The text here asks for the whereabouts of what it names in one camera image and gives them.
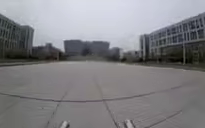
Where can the pale distant building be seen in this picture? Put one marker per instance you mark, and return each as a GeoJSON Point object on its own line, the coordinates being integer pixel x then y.
{"type": "Point", "coordinates": [132, 55]}

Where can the row of trees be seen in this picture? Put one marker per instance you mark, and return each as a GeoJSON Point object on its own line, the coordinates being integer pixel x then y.
{"type": "Point", "coordinates": [186, 55]}

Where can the grass strip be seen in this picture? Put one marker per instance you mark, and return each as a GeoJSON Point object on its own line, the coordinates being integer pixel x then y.
{"type": "Point", "coordinates": [190, 66]}
{"type": "Point", "coordinates": [10, 61]}

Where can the long grey glass-fronted building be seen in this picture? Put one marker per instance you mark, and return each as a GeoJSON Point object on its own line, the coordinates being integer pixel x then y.
{"type": "Point", "coordinates": [186, 38]}

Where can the robot's own part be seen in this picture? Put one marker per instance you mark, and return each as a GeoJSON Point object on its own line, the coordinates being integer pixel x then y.
{"type": "Point", "coordinates": [129, 124]}
{"type": "Point", "coordinates": [64, 124]}

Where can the wide grey stepped building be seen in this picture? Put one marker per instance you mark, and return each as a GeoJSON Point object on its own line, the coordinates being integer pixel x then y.
{"type": "Point", "coordinates": [86, 47]}

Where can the low reddish brown building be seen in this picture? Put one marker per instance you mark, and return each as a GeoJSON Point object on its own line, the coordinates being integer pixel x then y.
{"type": "Point", "coordinates": [46, 51]}

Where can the grey concrete slab plaza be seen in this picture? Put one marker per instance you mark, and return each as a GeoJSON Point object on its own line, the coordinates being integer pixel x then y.
{"type": "Point", "coordinates": [100, 83]}

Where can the tall grey office building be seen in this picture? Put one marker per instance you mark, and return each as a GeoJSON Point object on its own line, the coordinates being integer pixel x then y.
{"type": "Point", "coordinates": [6, 35]}

